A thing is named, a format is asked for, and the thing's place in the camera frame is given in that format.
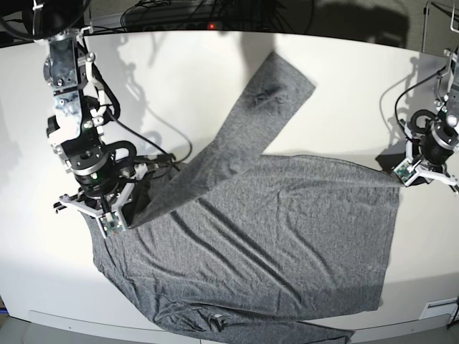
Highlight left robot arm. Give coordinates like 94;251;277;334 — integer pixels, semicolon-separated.
392;49;458;194

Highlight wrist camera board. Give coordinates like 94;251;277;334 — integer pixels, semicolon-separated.
393;159;417;186
99;211;126;237

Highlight grey long-sleeve T-shirt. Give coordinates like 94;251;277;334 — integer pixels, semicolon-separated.
87;53;399;343

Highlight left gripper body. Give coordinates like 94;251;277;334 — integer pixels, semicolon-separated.
400;119;458;194

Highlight black power strip red light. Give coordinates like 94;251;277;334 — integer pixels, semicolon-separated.
120;15;270;32

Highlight metal stand frame right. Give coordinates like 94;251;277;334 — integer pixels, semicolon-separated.
421;1;458;56

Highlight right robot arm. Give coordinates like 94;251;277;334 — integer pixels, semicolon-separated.
32;1;175;237

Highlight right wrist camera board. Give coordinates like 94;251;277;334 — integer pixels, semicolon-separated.
99;211;126;237

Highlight white label plate on table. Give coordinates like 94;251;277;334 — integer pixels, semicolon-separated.
419;297;458;320

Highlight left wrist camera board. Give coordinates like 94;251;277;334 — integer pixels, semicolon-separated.
393;159;417;186

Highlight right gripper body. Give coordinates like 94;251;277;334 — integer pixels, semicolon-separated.
53;141;147;238

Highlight black cables behind table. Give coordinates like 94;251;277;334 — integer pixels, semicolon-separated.
118;0;323;33

